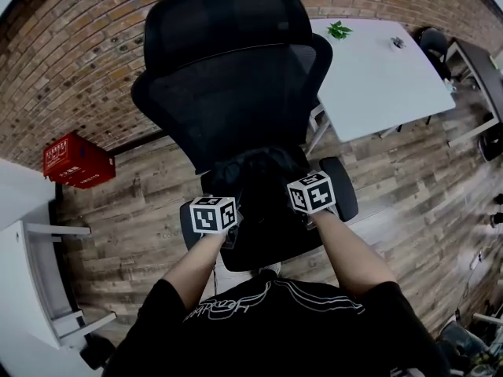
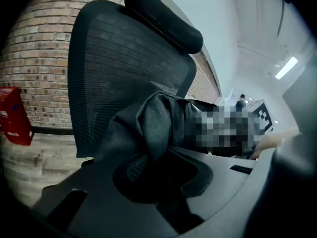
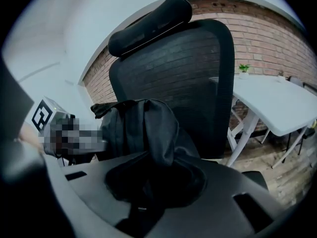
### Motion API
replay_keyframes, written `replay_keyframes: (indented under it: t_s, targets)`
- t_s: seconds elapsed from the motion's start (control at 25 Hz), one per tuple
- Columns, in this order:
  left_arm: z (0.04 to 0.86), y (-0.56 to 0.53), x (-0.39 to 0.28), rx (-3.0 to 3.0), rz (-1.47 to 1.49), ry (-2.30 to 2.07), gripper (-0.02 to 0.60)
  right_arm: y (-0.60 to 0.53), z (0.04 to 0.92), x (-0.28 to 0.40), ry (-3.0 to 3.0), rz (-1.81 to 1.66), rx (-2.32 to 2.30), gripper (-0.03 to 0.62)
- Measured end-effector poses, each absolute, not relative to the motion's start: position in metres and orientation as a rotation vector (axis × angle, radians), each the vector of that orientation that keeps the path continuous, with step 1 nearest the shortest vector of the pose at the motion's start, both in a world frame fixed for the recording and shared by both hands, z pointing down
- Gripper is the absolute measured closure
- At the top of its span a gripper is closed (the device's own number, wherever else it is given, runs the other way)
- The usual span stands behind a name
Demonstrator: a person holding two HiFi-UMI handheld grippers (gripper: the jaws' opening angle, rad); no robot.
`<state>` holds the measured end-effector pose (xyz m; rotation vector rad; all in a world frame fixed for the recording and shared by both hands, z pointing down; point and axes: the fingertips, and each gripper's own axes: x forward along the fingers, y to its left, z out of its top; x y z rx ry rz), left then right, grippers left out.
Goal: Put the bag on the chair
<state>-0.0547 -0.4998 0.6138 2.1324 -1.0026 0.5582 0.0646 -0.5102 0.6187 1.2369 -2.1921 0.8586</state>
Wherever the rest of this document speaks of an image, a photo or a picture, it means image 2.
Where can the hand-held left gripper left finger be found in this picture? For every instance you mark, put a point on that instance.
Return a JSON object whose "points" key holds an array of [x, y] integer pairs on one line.
{"points": [[223, 180]]}

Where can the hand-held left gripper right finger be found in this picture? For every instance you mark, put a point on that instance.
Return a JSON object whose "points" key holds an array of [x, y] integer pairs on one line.
{"points": [[304, 108]]}

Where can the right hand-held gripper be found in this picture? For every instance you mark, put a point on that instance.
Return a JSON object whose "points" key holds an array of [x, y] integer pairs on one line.
{"points": [[263, 118]]}

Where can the dark grey backpack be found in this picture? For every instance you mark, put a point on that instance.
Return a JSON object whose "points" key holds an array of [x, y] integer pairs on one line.
{"points": [[148, 125]]}

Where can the black mesh office chair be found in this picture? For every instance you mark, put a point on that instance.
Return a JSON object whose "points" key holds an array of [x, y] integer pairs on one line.
{"points": [[119, 71]]}

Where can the person's right forearm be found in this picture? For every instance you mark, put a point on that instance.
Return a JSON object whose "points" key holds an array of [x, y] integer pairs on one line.
{"points": [[272, 141]]}

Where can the ceiling light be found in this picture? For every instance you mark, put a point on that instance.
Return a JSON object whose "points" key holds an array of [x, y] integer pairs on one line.
{"points": [[286, 67]]}

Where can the red box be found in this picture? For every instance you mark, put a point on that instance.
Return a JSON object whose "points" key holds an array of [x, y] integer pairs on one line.
{"points": [[13, 115]]}

